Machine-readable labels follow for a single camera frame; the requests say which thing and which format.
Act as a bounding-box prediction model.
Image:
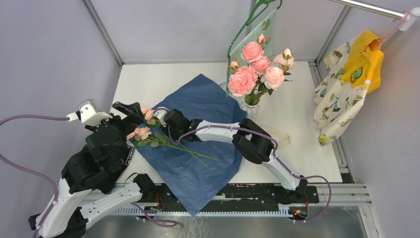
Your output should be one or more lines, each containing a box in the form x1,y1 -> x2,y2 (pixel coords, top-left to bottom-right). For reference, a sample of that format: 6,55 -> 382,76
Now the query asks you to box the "yellow patterned kids garment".
313,30 -> 384,146

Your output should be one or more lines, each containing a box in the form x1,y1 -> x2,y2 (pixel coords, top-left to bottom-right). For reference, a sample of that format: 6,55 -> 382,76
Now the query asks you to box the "cream ribbon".
241,124 -> 291,162

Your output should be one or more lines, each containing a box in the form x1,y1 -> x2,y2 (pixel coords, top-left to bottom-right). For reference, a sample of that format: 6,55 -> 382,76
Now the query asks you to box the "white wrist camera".
66,99 -> 112,127
153,107 -> 169,127

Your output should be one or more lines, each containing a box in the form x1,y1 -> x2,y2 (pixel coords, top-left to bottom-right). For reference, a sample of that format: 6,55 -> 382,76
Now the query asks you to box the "white ribbed vase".
241,100 -> 260,117

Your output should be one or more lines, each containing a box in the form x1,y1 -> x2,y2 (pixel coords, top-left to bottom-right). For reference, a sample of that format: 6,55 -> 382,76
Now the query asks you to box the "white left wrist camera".
66,99 -> 112,127

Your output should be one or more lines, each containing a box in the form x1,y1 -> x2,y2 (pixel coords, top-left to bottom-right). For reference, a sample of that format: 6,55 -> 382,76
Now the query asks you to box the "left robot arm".
28,99 -> 156,238

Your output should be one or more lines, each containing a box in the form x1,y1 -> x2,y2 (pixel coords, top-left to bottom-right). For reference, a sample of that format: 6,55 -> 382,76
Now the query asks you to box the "metal hanging rod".
330,0 -> 420,32

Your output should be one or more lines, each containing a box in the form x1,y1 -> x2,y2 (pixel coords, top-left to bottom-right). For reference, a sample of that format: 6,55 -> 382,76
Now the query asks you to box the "separated pink rose stem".
241,34 -> 292,90

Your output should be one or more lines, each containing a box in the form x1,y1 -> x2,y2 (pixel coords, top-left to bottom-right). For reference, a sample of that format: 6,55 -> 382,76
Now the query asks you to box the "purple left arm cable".
0,115 -> 71,238

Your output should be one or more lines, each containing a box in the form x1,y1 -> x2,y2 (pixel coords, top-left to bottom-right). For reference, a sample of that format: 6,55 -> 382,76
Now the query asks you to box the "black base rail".
138,183 -> 319,212

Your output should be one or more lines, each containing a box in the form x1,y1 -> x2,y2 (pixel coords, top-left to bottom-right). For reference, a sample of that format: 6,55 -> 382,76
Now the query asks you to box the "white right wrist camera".
153,107 -> 169,127

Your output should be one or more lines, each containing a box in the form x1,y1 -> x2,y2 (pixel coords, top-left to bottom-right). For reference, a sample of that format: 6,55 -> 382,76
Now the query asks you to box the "pink flower bunch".
227,48 -> 295,105

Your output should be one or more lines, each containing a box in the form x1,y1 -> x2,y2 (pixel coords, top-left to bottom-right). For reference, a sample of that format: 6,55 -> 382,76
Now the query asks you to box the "white slotted cable duct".
111,205 -> 292,218

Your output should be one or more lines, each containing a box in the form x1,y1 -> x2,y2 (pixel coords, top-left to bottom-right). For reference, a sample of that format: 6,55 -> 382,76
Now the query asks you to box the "green printed cloth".
225,9 -> 278,97

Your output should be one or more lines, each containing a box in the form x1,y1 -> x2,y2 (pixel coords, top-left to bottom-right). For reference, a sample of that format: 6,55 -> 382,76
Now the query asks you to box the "pink clothes hanger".
378,11 -> 410,50

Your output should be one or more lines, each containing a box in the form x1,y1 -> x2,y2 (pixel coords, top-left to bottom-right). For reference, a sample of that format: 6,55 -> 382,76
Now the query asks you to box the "blue wrapping paper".
136,74 -> 247,216

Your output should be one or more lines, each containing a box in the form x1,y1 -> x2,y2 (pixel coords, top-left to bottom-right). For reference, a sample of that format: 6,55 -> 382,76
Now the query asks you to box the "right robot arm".
154,108 -> 308,202

